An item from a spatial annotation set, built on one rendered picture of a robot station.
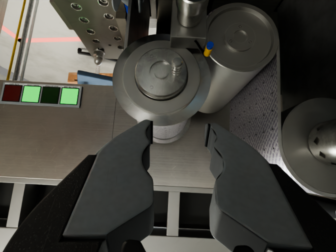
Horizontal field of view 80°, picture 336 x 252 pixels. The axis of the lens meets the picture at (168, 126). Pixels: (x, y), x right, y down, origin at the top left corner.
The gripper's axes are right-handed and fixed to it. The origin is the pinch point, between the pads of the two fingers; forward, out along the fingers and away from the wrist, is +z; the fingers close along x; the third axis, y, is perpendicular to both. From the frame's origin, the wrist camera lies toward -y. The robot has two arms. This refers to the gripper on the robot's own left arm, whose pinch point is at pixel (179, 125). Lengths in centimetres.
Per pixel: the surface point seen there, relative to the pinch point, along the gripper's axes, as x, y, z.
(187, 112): 2.0, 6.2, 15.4
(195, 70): 2.9, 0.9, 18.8
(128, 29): -7.9, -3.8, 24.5
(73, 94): -31, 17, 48
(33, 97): -43, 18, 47
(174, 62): -0.3, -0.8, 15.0
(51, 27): -132, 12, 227
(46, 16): -128, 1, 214
